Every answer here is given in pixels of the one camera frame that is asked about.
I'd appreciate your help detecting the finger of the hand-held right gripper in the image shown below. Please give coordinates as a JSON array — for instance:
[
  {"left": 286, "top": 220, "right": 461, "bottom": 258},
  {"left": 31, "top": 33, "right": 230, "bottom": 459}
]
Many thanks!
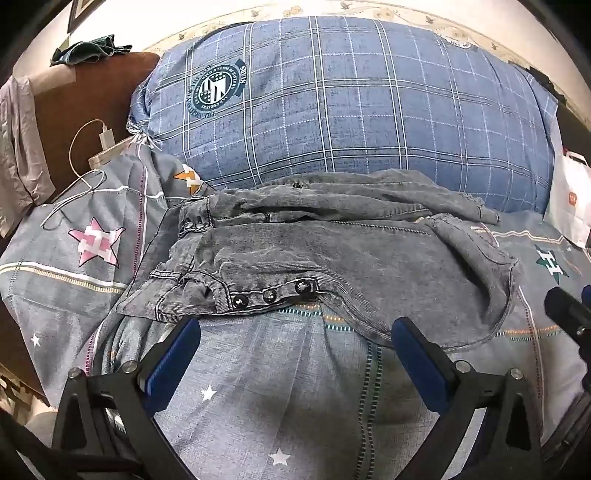
[{"left": 543, "top": 285, "right": 591, "bottom": 344}]

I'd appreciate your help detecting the white charging cable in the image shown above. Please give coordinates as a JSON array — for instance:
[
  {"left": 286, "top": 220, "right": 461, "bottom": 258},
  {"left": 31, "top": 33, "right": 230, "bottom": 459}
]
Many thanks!
[{"left": 41, "top": 119, "right": 110, "bottom": 230}]

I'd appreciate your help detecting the white paper bag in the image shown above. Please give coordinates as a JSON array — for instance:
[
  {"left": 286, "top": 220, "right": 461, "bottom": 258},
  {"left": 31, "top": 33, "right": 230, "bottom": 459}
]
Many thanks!
[{"left": 542, "top": 148, "right": 591, "bottom": 250}]

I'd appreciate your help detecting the dark picture frame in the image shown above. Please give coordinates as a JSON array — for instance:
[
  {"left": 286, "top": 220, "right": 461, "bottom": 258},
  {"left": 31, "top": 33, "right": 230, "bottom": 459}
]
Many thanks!
[{"left": 67, "top": 0, "right": 94, "bottom": 34}]

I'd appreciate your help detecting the grey star-print bed sheet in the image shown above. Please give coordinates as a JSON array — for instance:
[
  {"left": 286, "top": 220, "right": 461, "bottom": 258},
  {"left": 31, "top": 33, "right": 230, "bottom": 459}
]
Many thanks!
[{"left": 0, "top": 143, "right": 591, "bottom": 480}]

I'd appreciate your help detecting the grey hanging cloth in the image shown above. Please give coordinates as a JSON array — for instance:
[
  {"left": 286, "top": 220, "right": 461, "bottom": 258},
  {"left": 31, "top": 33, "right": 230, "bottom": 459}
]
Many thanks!
[{"left": 0, "top": 76, "right": 56, "bottom": 238}]

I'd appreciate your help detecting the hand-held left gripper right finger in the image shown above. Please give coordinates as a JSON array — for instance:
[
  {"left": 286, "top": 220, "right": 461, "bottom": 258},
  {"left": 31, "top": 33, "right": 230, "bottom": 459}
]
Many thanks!
[{"left": 390, "top": 316, "right": 546, "bottom": 480}]

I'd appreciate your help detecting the brown headboard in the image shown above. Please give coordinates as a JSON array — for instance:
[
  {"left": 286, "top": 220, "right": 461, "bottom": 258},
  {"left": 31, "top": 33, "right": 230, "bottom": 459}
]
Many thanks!
[{"left": 0, "top": 51, "right": 162, "bottom": 407}]

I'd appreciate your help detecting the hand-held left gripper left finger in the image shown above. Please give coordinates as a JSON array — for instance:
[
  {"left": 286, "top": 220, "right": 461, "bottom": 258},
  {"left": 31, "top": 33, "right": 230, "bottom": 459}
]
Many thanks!
[{"left": 51, "top": 316, "right": 202, "bottom": 480}]

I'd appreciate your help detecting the teal folded cloth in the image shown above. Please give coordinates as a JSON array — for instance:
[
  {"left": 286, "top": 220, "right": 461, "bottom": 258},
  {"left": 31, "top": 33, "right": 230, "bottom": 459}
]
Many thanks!
[{"left": 51, "top": 34, "right": 133, "bottom": 66}]

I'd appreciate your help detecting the blue plaid pillow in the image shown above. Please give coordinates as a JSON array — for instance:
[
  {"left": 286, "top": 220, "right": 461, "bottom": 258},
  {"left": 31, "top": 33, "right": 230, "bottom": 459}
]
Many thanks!
[{"left": 127, "top": 16, "right": 561, "bottom": 215}]

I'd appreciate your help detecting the flat white box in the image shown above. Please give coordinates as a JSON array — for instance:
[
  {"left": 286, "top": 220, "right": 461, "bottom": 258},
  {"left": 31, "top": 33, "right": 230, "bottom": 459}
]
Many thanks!
[{"left": 88, "top": 137, "right": 140, "bottom": 169}]

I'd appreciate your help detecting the white power bank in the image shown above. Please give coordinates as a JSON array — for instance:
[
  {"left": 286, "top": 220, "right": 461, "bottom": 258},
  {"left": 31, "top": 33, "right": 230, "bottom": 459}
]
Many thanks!
[{"left": 94, "top": 126, "right": 117, "bottom": 157}]

